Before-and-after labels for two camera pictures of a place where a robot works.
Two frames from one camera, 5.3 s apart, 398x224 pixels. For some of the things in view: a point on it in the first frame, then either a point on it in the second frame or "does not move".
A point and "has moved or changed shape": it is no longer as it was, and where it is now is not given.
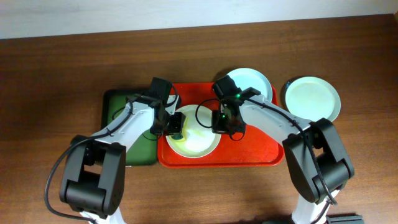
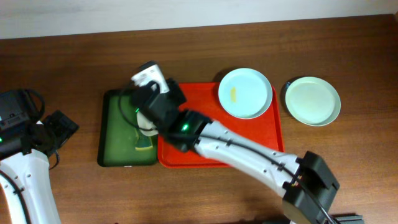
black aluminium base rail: [345, 219] does not move
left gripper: [178, 123] -> [62, 125]
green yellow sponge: [181, 137] has moved or changed shape
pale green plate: [313, 98] does not move
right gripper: [222, 127] -> [176, 95]
